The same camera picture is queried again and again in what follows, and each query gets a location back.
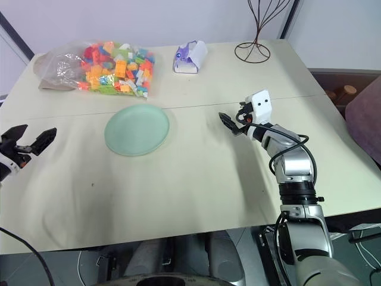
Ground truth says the white purple tissue pack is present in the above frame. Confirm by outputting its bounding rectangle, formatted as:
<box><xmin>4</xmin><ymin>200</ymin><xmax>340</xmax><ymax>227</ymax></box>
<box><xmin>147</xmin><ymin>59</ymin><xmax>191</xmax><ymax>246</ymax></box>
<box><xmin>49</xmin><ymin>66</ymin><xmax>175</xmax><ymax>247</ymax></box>
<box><xmin>172</xmin><ymin>39</ymin><xmax>208</xmax><ymax>75</ymax></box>

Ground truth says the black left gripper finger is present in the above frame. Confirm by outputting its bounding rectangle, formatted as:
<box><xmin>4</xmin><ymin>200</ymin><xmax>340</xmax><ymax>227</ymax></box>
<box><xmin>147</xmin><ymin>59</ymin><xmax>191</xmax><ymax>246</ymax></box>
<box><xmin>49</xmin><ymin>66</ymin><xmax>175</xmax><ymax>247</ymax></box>
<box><xmin>30</xmin><ymin>127</ymin><xmax>58</xmax><ymax>157</ymax></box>
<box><xmin>1</xmin><ymin>124</ymin><xmax>29</xmax><ymax>147</ymax></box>

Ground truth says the brown wire tree stand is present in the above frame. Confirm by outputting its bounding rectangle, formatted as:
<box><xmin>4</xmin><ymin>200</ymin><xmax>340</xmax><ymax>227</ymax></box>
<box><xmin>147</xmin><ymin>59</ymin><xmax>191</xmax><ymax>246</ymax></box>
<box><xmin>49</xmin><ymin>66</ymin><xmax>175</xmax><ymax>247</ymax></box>
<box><xmin>233</xmin><ymin>0</ymin><xmax>302</xmax><ymax>64</ymax></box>

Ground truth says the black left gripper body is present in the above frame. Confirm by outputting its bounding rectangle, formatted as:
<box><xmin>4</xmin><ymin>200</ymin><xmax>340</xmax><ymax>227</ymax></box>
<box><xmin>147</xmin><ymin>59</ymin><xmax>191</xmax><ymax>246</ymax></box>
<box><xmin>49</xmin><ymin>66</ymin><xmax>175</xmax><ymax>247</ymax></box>
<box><xmin>0</xmin><ymin>135</ymin><xmax>33</xmax><ymax>169</ymax></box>

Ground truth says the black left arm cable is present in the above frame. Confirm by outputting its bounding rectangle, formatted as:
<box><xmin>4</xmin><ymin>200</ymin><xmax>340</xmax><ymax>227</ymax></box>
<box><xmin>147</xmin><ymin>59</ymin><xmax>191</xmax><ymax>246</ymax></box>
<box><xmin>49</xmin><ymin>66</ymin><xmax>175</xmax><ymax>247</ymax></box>
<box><xmin>0</xmin><ymin>226</ymin><xmax>57</xmax><ymax>286</ymax></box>

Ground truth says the purple upholstered seat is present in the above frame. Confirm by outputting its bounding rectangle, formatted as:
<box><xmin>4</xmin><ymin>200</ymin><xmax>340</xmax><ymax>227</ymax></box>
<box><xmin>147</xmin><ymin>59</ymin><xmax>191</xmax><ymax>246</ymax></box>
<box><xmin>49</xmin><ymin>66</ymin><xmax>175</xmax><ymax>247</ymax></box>
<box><xmin>345</xmin><ymin>75</ymin><xmax>381</xmax><ymax>165</ymax></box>

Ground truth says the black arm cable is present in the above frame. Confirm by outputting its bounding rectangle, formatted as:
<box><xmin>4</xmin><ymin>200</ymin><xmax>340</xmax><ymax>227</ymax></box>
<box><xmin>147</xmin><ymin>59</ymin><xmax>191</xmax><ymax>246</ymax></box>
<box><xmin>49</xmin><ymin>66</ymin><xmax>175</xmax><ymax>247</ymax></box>
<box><xmin>248</xmin><ymin>121</ymin><xmax>317</xmax><ymax>188</ymax></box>
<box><xmin>0</xmin><ymin>226</ymin><xmax>57</xmax><ymax>286</ymax></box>

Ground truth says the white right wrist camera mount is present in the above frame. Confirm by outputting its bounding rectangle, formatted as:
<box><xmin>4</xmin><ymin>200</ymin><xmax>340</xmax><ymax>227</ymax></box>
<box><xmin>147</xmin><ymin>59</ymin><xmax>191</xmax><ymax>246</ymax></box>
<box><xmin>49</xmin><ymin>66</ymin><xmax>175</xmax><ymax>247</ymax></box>
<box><xmin>249</xmin><ymin>88</ymin><xmax>273</xmax><ymax>125</ymax></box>

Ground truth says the pale green round plate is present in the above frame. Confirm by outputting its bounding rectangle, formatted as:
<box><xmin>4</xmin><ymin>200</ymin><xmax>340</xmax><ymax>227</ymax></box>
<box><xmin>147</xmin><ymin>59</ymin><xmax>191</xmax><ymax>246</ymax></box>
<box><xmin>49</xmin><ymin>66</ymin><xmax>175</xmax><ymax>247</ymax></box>
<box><xmin>104</xmin><ymin>103</ymin><xmax>171</xmax><ymax>157</ymax></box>

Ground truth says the clear bag of building blocks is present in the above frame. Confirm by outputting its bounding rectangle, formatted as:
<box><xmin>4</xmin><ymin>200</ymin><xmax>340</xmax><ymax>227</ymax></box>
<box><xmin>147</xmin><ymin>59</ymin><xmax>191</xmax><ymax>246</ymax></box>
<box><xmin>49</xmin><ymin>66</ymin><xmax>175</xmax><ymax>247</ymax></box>
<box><xmin>38</xmin><ymin>39</ymin><xmax>157</xmax><ymax>99</ymax></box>

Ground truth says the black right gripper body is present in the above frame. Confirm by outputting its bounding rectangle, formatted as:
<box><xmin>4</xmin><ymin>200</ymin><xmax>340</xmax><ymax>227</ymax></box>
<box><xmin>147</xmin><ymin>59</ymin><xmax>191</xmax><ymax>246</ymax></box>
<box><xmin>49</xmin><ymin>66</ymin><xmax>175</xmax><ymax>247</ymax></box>
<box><xmin>236</xmin><ymin>111</ymin><xmax>254</xmax><ymax>136</ymax></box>

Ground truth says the black window frame bar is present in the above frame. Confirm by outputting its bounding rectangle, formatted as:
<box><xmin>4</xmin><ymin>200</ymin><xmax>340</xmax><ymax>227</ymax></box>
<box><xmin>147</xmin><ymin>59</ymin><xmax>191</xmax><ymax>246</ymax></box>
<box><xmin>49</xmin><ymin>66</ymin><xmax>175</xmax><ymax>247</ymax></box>
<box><xmin>277</xmin><ymin>0</ymin><xmax>300</xmax><ymax>40</ymax></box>
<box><xmin>0</xmin><ymin>10</ymin><xmax>36</xmax><ymax>60</ymax></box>

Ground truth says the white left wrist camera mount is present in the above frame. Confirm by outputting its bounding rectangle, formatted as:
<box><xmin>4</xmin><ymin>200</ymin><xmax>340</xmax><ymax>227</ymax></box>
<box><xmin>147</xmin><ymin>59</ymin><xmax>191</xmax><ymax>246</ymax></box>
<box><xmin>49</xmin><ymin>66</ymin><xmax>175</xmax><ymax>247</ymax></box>
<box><xmin>0</xmin><ymin>153</ymin><xmax>21</xmax><ymax>182</ymax></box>

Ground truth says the dark round robot torso rim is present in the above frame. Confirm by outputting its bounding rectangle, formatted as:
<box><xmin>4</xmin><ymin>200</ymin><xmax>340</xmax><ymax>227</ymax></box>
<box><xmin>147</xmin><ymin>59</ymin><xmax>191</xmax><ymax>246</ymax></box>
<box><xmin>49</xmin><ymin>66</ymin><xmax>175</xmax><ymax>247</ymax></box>
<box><xmin>98</xmin><ymin>271</ymin><xmax>230</xmax><ymax>286</ymax></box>

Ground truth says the cream table cloth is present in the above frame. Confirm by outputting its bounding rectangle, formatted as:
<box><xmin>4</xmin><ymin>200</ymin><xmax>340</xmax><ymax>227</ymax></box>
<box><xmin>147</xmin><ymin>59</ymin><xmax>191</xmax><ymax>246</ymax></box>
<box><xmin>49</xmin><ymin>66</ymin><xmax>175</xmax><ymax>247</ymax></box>
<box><xmin>0</xmin><ymin>94</ymin><xmax>376</xmax><ymax>256</ymax></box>

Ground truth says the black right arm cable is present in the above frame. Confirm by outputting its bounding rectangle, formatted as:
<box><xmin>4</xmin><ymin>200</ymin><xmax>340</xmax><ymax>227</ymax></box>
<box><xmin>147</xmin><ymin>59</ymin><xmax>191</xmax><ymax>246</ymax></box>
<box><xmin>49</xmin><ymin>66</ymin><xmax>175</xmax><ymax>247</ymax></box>
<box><xmin>248</xmin><ymin>121</ymin><xmax>317</xmax><ymax>188</ymax></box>

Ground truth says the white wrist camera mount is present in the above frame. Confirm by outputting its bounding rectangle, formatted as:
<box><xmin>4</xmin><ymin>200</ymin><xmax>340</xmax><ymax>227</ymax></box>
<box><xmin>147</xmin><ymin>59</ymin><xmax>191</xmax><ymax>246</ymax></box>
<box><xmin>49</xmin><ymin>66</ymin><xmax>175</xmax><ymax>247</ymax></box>
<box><xmin>0</xmin><ymin>153</ymin><xmax>21</xmax><ymax>182</ymax></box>
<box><xmin>249</xmin><ymin>88</ymin><xmax>273</xmax><ymax>125</ymax></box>

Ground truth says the grey rounded robot leg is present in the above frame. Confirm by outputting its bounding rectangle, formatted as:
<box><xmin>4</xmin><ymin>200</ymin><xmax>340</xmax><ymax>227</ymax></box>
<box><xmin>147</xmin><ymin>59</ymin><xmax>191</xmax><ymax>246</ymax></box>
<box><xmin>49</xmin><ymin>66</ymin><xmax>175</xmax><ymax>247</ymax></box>
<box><xmin>207</xmin><ymin>229</ymin><xmax>239</xmax><ymax>278</ymax></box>
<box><xmin>123</xmin><ymin>238</ymin><xmax>168</xmax><ymax>278</ymax></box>

